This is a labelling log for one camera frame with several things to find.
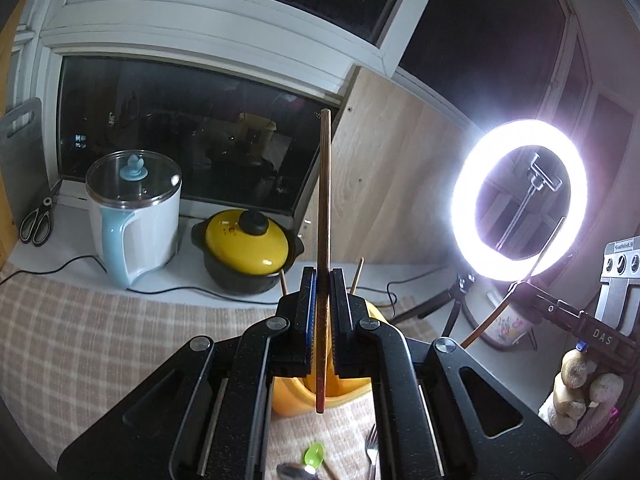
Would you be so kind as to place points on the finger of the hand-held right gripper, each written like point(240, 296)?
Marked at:
point(595, 332)

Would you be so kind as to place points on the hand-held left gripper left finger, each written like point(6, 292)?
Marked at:
point(314, 310)

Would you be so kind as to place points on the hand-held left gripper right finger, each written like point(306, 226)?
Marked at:
point(338, 320)

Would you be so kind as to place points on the yellow plastic utensil container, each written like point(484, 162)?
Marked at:
point(295, 397)

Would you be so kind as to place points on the brown wooden chopstick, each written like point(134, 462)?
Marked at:
point(283, 282)
point(324, 185)
point(356, 275)
point(487, 320)

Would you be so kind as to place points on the green plastic spoon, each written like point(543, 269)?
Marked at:
point(314, 455)

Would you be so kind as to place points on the metal fork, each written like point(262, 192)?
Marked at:
point(371, 455)

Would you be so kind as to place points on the person's right hand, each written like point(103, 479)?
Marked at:
point(572, 375)

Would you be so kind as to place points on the white floral rice cooker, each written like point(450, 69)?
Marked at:
point(505, 330)

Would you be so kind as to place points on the black pot with yellow lid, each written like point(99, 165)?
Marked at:
point(245, 245)

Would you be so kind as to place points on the black tripod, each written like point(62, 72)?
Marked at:
point(452, 305)

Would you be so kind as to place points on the phone holder clamp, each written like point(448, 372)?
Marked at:
point(542, 175)

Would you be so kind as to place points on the metal spoon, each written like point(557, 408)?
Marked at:
point(292, 472)

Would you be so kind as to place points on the white and blue electric kettle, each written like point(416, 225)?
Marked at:
point(145, 230)

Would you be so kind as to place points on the black framed window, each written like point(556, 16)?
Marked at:
point(200, 135)

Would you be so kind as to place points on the checked beige tablecloth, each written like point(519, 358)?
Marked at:
point(100, 360)

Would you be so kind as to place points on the white framed window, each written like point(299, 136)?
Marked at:
point(200, 20)

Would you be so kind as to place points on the grey cutting board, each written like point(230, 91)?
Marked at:
point(20, 160)

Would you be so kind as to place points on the brown wooden cabinet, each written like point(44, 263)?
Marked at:
point(7, 135)

